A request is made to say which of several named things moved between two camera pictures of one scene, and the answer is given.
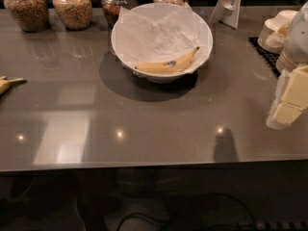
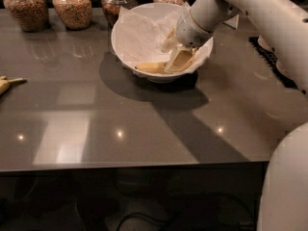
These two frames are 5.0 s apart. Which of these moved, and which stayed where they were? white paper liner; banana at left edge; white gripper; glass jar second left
Moved: white gripper
Stayed: glass jar second left; banana at left edge; white paper liner
